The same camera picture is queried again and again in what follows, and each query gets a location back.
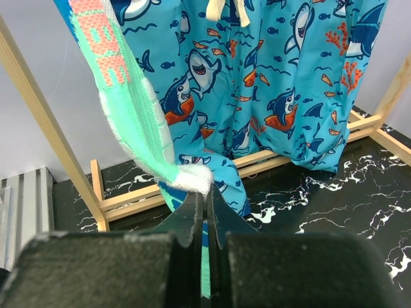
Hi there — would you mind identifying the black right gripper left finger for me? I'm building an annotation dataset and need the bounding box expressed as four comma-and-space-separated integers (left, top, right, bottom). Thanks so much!
1, 193, 204, 307

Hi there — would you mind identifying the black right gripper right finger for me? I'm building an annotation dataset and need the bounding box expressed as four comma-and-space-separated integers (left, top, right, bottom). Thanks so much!
206, 187, 404, 307

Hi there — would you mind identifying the blue sea-print sock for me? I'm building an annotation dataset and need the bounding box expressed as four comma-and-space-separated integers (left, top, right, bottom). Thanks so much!
53, 0, 389, 218

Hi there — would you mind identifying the wooden drying rack frame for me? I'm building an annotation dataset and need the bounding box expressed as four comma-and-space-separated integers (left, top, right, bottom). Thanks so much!
1, 21, 410, 232

